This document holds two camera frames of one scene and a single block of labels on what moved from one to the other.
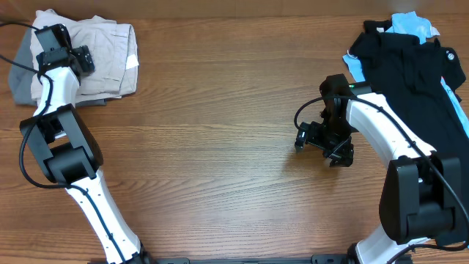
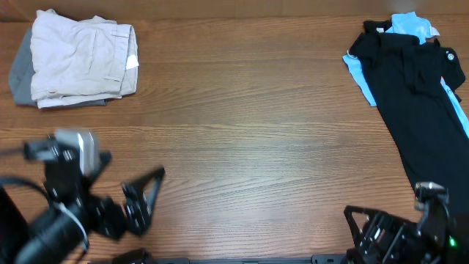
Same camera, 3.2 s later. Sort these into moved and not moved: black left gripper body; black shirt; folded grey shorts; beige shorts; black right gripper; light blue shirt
Moved: black right gripper; black left gripper body
Not moved: black shirt; folded grey shorts; light blue shirt; beige shorts
